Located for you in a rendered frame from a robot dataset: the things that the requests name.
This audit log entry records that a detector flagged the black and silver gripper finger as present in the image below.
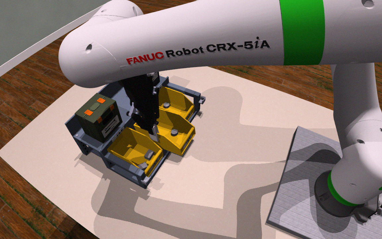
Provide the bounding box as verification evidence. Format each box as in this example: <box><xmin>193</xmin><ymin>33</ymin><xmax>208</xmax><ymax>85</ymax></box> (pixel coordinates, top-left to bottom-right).
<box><xmin>126</xmin><ymin>100</ymin><xmax>159</xmax><ymax>142</ymax></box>
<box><xmin>147</xmin><ymin>87</ymin><xmax>159</xmax><ymax>133</ymax></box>

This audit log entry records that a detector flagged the grey low shelf rack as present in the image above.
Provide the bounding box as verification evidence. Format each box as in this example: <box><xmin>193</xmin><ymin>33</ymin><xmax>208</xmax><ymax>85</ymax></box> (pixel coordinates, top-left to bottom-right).
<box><xmin>65</xmin><ymin>76</ymin><xmax>206</xmax><ymax>189</ymax></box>

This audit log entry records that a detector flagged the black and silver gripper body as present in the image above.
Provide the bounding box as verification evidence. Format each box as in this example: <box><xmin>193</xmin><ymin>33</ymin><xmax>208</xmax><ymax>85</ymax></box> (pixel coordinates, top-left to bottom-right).
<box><xmin>124</xmin><ymin>79</ymin><xmax>154</xmax><ymax>110</ymax></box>

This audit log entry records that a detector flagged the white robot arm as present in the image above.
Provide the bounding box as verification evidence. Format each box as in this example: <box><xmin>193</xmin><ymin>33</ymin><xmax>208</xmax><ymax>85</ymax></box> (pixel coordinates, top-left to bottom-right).
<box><xmin>58</xmin><ymin>0</ymin><xmax>382</xmax><ymax>223</ymax></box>

